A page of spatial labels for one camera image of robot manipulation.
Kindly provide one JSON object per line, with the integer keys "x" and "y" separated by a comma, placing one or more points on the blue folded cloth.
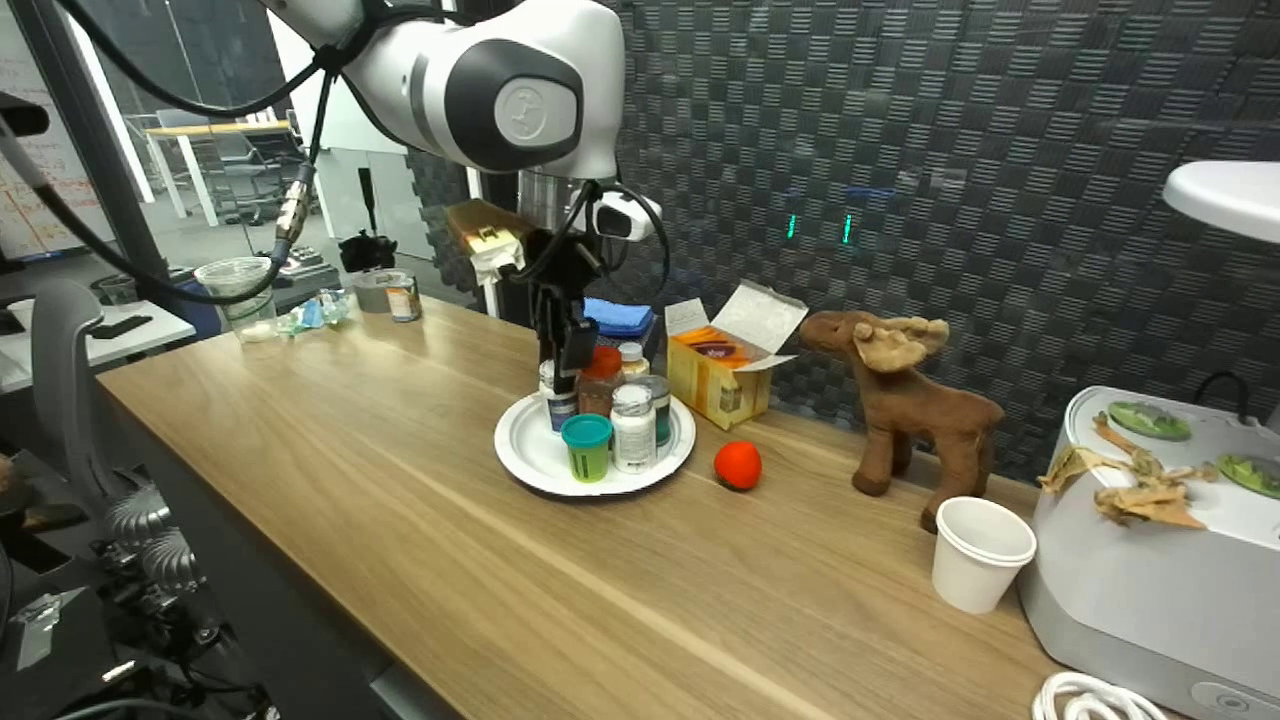
{"x": 624, "y": 319}

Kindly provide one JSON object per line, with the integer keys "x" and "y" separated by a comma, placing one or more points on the white round disc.
{"x": 1235, "y": 195}

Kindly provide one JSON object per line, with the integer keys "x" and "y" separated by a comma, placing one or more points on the green tub teal lid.
{"x": 589, "y": 445}

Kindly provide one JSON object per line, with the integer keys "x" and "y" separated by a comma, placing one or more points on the clear pill bottle white cap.
{"x": 635, "y": 424}

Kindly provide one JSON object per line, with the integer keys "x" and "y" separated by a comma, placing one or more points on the spice jar orange lid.
{"x": 601, "y": 375}

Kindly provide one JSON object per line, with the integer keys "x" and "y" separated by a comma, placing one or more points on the grey curved stand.
{"x": 60, "y": 400}

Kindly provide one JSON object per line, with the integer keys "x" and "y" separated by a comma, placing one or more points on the open yellow cardboard box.
{"x": 721, "y": 384}

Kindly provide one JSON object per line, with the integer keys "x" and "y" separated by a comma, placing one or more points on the brown moose plush toy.
{"x": 922, "y": 405}

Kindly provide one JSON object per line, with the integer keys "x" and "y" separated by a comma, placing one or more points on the dark metal pole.
{"x": 106, "y": 174}

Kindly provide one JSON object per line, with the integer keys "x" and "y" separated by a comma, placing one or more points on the clear plastic tub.
{"x": 237, "y": 282}

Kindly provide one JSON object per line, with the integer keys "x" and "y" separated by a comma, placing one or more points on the clear plastic bottle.
{"x": 312, "y": 319}

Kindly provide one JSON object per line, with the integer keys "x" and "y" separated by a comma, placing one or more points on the grey white appliance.
{"x": 1145, "y": 600}

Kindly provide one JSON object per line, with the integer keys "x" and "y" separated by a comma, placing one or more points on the grey fabric box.
{"x": 641, "y": 349}

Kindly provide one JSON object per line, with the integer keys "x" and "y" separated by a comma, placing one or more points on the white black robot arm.
{"x": 495, "y": 92}

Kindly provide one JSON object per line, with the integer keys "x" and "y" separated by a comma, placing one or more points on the green round disc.
{"x": 1145, "y": 416}
{"x": 1249, "y": 474}

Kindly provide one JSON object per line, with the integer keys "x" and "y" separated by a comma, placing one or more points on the orange ball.
{"x": 737, "y": 466}

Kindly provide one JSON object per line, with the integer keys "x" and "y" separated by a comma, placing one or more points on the white paper cup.
{"x": 980, "y": 560}

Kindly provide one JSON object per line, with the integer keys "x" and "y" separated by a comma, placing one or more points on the grey lidded glass jar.
{"x": 662, "y": 413}

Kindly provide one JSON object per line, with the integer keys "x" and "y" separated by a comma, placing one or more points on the small yellow-label vitamin bottle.
{"x": 635, "y": 362}

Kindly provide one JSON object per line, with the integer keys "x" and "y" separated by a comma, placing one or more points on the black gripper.
{"x": 562, "y": 262}

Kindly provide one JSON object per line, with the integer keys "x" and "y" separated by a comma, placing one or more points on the small glass jar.
{"x": 403, "y": 300}

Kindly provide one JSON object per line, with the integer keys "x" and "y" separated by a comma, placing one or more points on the white round plate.
{"x": 534, "y": 452}

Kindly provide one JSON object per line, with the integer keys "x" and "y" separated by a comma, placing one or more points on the black desk stand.
{"x": 367, "y": 250}

